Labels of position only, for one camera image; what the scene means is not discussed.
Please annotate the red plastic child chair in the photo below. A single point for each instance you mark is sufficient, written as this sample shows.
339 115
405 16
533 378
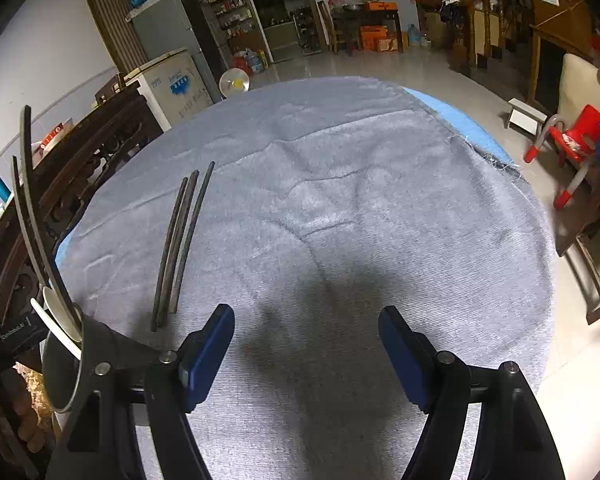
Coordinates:
577 135

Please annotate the glass shelf cabinet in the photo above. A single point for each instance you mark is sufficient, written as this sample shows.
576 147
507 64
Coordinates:
235 20

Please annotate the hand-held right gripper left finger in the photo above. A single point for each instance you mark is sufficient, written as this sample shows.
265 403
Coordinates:
207 352

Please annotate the striped wooden door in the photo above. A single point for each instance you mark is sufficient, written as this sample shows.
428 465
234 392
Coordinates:
112 20

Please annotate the grey refrigerator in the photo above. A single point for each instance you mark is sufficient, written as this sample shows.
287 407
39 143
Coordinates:
175 25

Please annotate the blue water jug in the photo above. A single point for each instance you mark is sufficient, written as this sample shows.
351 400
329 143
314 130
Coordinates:
414 35

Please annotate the white chest freezer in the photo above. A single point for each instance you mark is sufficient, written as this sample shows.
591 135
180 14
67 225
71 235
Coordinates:
175 90

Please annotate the blue thermos bottle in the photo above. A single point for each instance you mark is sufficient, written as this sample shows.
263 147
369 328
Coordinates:
1 189

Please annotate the beige armchair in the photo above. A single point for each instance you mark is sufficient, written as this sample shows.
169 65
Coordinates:
585 85

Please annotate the white plastic spoon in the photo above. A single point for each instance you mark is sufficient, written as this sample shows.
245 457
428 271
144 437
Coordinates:
62 312
50 322

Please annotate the blue table cover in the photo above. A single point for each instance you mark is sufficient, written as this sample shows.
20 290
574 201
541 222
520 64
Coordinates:
460 120

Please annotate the large orange box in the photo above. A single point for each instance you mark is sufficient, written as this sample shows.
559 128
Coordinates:
372 37

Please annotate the red and white bowl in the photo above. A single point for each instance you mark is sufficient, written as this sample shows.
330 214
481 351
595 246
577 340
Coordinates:
55 137

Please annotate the dark wooden side table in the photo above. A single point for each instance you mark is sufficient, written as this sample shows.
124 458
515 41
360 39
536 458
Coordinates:
347 20

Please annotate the white step stool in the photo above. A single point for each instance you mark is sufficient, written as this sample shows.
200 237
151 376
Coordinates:
525 117

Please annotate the flat orange box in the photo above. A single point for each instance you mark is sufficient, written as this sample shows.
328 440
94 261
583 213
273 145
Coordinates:
380 6

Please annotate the dark high-back wooden chair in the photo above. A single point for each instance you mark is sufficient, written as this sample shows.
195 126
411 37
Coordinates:
111 89

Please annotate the grey table cloth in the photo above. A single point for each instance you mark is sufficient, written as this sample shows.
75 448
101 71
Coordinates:
355 220

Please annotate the small floor fan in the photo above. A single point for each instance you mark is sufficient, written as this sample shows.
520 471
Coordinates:
235 82

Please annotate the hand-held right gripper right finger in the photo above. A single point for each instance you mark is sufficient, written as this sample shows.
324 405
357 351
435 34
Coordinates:
405 355

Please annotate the wooden stair railing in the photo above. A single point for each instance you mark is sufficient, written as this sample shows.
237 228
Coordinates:
485 25

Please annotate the brown wooden chair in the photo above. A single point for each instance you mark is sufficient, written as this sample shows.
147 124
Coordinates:
587 260

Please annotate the carved dark wooden sideboard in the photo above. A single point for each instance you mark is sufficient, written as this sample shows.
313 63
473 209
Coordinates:
90 160

